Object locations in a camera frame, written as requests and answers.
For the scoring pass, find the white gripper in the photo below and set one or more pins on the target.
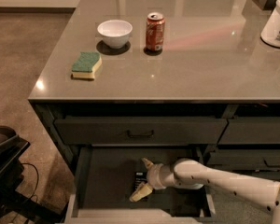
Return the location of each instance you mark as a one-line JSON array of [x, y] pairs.
[[153, 176]]

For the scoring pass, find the black rxbar chocolate bar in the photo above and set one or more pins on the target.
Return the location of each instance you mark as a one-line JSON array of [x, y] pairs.
[[138, 178]]

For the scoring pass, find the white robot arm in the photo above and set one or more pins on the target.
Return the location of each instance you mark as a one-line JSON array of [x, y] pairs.
[[190, 174]]

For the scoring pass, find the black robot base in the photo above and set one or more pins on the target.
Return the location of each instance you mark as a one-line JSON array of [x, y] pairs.
[[11, 148]]

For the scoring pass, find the open grey middle drawer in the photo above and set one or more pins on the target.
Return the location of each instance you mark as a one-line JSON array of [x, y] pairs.
[[104, 183]]

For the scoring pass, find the grey right top drawer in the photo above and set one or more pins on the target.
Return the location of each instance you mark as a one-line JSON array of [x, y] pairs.
[[253, 131]]

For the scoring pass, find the grey right middle drawer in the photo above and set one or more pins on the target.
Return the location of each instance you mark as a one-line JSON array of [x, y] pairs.
[[244, 159]]

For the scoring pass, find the grey right bottom drawer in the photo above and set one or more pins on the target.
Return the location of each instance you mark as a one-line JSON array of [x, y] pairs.
[[262, 174]]

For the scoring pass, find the green yellow sponge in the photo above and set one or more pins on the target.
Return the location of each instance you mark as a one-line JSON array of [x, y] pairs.
[[86, 65]]

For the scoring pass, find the white ceramic bowl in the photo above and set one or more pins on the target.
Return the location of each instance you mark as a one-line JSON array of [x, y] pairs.
[[115, 33]]

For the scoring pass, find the red soda can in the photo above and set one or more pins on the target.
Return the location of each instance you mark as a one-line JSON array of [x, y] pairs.
[[155, 31]]

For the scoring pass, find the black top drawer handle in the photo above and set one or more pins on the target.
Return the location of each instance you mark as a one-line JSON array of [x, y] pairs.
[[148, 135]]

